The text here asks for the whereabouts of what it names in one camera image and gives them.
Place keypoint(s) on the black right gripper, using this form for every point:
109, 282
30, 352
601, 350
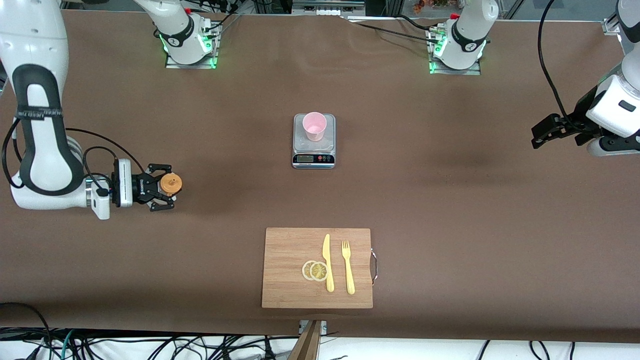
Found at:
141, 189

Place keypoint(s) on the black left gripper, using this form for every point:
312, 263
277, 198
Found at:
575, 121

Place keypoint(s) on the translucent sauce bottle orange cap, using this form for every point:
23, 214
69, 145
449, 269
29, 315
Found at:
171, 184

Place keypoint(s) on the pink plastic cup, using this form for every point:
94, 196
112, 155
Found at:
314, 125

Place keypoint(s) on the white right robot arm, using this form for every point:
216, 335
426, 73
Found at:
175, 30

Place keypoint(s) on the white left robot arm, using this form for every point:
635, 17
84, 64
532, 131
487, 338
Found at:
467, 30

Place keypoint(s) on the wooden cutting board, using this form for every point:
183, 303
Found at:
285, 260

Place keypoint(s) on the silver digital kitchen scale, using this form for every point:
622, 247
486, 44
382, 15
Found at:
300, 146

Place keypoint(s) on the brown table cover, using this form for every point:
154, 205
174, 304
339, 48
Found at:
450, 225

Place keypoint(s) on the lemon slice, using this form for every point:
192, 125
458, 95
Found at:
305, 270
319, 271

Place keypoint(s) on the yellow plastic knife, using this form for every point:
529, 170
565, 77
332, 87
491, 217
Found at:
326, 250

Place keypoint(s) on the yellow plastic fork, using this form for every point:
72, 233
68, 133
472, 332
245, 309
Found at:
349, 275

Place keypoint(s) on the white power strip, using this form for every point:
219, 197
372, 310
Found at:
325, 11

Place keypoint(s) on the aluminium frame profile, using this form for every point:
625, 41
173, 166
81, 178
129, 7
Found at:
609, 26

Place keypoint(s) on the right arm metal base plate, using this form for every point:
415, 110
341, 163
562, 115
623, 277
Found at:
190, 65

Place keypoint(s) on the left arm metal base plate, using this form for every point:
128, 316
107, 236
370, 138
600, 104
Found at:
455, 72

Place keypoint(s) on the small metal bracket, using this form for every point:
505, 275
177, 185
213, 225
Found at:
324, 327

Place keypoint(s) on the wooden post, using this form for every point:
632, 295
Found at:
307, 345

